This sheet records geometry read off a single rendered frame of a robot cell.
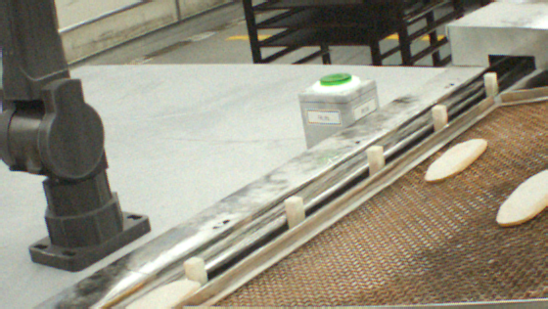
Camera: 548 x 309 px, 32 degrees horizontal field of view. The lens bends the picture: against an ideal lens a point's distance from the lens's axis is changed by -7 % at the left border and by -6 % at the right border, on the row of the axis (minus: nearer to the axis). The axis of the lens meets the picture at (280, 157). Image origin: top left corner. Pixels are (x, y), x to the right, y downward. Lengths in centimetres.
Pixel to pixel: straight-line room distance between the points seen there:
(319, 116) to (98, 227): 32
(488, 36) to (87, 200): 59
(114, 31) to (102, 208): 567
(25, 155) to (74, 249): 11
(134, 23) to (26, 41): 583
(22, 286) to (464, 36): 68
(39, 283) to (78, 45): 549
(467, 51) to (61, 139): 61
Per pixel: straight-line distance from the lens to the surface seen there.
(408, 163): 93
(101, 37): 661
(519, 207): 70
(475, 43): 135
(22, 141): 101
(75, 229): 104
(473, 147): 90
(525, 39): 132
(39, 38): 100
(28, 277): 104
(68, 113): 99
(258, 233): 94
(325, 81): 121
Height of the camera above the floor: 120
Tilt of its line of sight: 18 degrees down
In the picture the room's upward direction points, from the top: 10 degrees counter-clockwise
